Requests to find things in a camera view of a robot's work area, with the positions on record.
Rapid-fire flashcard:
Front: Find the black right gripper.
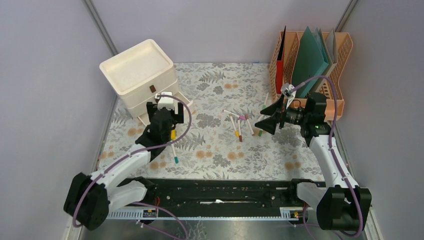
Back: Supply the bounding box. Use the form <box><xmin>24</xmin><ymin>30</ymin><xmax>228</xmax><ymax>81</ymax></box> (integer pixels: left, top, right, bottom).
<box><xmin>254</xmin><ymin>93</ymin><xmax>310</xmax><ymax>135</ymax></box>

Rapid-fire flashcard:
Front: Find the light green capped marker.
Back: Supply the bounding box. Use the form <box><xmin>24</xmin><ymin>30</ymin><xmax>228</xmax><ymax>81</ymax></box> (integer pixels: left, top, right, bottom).
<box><xmin>262</xmin><ymin>92</ymin><xmax>269</xmax><ymax>109</ymax></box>

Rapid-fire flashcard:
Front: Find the teal capped white marker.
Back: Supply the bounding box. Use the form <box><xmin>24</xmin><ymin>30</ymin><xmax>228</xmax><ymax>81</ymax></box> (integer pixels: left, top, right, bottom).
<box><xmin>171</xmin><ymin>144</ymin><xmax>179</xmax><ymax>164</ymax></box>

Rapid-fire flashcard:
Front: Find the cream drawer unit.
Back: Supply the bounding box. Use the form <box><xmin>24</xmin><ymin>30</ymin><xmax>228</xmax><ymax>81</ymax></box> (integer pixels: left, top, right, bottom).
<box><xmin>99</xmin><ymin>39</ymin><xmax>193</xmax><ymax>126</ymax></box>

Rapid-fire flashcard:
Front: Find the red file folder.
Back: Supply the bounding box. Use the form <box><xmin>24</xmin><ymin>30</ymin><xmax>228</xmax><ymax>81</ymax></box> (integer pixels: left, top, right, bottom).
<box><xmin>275</xmin><ymin>25</ymin><xmax>287</xmax><ymax>95</ymax></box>

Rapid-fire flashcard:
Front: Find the teal file folder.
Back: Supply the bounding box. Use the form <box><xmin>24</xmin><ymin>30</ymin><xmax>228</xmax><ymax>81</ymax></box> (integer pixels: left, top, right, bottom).
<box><xmin>291</xmin><ymin>27</ymin><xmax>322</xmax><ymax>87</ymax></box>

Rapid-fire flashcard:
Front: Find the beige file folder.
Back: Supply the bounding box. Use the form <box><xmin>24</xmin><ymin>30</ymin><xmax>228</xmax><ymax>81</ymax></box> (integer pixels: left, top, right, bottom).
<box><xmin>313</xmin><ymin>28</ymin><xmax>338</xmax><ymax>77</ymax></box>

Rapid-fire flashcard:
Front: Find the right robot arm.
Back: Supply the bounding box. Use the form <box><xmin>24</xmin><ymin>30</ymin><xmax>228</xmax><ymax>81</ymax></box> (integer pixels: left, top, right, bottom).
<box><xmin>255</xmin><ymin>92</ymin><xmax>372</xmax><ymax>235</ymax></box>

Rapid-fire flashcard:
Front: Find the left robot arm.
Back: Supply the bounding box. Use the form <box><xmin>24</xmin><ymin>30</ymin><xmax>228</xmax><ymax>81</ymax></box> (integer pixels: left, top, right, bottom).
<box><xmin>63</xmin><ymin>99</ymin><xmax>192</xmax><ymax>231</ymax></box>

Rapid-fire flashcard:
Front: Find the floral desk mat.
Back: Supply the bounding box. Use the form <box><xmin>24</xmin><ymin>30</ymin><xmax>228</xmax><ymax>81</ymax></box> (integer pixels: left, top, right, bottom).
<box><xmin>95</xmin><ymin>62</ymin><xmax>327</xmax><ymax>181</ymax></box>

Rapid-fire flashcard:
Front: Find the yellow block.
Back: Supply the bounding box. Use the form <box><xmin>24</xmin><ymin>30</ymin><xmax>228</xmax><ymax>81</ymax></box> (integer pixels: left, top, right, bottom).
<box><xmin>170</xmin><ymin>129</ymin><xmax>177</xmax><ymax>141</ymax></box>

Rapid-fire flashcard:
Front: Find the yellow capped white marker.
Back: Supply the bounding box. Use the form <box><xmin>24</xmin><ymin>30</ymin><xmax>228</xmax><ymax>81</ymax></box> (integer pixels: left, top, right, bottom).
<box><xmin>229</xmin><ymin>115</ymin><xmax>239</xmax><ymax>138</ymax></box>

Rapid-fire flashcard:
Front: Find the dark red capped white marker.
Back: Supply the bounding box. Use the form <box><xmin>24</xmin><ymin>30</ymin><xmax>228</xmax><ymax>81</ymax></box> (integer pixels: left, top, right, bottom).
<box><xmin>237</xmin><ymin>119</ymin><xmax>243</xmax><ymax>142</ymax></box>

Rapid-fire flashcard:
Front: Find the peach plastic file organizer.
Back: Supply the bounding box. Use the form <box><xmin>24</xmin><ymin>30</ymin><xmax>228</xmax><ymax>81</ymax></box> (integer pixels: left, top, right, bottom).
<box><xmin>269</xmin><ymin>28</ymin><xmax>353</xmax><ymax>121</ymax></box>

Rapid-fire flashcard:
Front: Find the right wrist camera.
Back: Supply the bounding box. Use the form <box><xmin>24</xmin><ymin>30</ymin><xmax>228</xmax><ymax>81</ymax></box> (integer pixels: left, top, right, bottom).
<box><xmin>280</xmin><ymin>83</ymin><xmax>296</xmax><ymax>108</ymax></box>

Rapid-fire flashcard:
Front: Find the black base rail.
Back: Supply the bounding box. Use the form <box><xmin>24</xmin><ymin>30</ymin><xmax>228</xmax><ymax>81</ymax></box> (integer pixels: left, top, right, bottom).
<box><xmin>119</xmin><ymin>177</ymin><xmax>310</xmax><ymax>208</ymax></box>

